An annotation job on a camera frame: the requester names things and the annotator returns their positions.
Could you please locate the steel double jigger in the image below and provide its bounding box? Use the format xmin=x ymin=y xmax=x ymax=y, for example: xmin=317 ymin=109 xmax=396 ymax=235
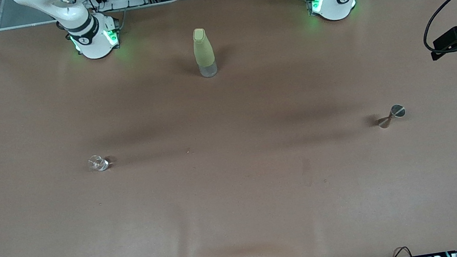
xmin=375 ymin=103 xmax=409 ymax=130

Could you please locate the clear glass beaker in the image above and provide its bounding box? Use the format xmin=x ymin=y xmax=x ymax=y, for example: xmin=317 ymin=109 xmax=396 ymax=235
xmin=87 ymin=153 xmax=111 ymax=174

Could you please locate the yellow-green bottle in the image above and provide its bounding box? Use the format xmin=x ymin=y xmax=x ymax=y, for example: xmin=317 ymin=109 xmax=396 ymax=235
xmin=190 ymin=26 xmax=219 ymax=79

